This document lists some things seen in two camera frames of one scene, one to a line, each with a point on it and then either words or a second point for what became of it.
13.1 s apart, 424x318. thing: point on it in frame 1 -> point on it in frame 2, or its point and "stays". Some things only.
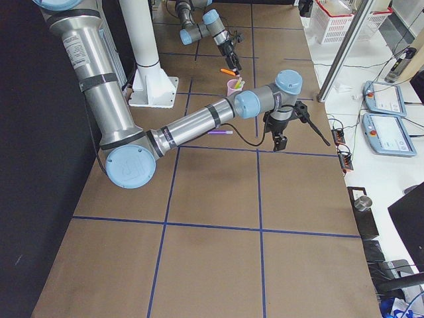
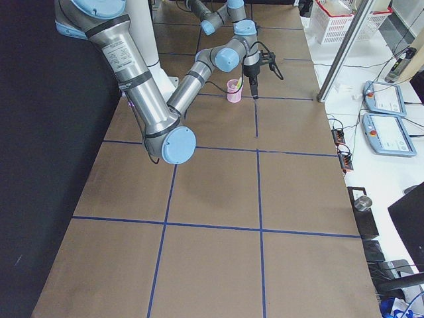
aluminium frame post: [343, 53] stays
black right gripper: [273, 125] -> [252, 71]
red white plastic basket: [329, 28] stays
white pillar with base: [152, 85] stays
